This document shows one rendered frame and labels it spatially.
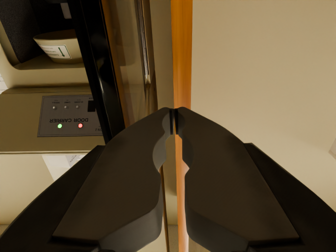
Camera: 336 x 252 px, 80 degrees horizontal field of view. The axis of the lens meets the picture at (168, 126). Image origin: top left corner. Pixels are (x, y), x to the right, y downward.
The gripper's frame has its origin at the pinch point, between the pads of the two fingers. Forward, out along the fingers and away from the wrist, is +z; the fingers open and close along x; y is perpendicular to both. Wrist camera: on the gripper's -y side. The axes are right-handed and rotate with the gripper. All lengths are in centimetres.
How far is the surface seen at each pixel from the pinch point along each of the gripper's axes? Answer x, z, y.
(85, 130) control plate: -18.0, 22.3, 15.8
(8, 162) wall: -98, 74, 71
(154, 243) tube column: -10, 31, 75
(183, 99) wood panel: 1.3, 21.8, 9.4
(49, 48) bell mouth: -26.2, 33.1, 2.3
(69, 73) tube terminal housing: -22.3, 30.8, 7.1
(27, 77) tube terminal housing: -31.8, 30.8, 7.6
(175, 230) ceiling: -3, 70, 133
